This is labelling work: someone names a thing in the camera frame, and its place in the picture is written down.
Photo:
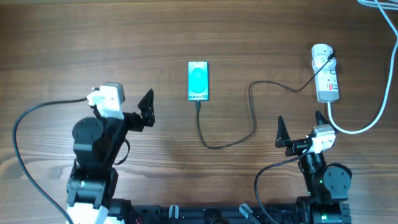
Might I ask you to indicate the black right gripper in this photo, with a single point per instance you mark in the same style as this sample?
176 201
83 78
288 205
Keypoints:
296 145

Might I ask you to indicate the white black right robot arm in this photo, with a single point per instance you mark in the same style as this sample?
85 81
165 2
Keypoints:
327 184

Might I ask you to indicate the white charger plug adapter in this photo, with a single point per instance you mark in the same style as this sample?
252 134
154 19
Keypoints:
323 62

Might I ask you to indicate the blue screen smartphone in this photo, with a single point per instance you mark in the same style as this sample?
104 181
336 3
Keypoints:
198 81

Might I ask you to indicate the white power strip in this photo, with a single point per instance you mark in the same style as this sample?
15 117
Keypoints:
326 82

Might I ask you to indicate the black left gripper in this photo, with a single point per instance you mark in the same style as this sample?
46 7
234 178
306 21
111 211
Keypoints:
135 122

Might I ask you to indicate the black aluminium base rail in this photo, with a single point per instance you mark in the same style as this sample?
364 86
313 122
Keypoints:
233 214

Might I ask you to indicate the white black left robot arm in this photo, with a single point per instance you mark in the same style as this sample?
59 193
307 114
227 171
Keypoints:
97 141

